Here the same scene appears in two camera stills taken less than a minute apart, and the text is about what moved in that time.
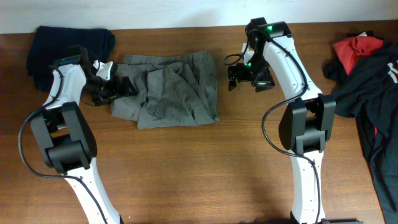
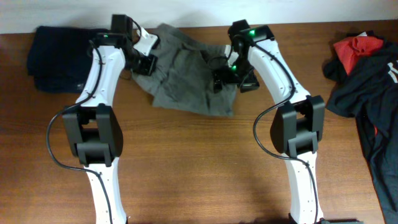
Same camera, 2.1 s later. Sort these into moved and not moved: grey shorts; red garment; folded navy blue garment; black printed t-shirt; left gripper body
Moved: grey shorts; left gripper body
Not moved: red garment; black printed t-shirt; folded navy blue garment
